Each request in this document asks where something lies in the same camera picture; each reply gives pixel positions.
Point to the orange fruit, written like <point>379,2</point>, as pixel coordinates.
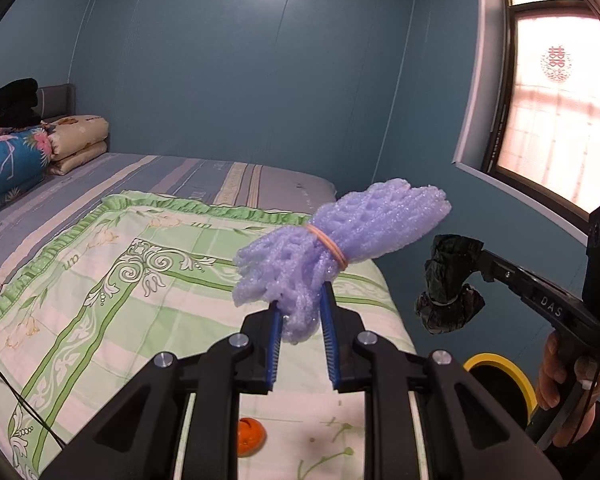
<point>251,437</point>

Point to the red paper window decoration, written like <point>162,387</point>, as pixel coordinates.
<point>554,62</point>

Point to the purple foam fruit net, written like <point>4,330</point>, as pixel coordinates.
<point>370,220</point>

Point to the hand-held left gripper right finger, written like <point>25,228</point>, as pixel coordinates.
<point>332,350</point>

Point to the green patterned blanket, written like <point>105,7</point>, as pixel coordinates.
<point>130,310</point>

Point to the black clothing pile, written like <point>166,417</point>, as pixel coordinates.
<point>7,105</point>

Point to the person's right forearm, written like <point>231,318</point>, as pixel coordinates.
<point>585,455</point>

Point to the window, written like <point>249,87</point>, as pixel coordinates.
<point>555,110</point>

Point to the folded blue floral quilt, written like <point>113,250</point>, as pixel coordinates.
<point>10,160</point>

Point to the grey upholstered bed frame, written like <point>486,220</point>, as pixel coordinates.
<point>57,100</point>

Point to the orange rubber band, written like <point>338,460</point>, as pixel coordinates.
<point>330,247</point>

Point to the black plastic bag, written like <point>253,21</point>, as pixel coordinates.
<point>445,280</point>

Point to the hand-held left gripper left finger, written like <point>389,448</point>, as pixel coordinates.
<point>275,345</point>

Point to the folded beige quilt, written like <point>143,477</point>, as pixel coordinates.
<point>77,140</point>

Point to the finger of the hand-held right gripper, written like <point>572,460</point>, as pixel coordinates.
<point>500,270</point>

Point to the striped bed sheet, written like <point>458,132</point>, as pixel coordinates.
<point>180,175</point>

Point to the person's right hand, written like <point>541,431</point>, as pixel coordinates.
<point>550,380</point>

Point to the yellow rimmed trash bin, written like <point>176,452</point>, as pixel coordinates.
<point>505,365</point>

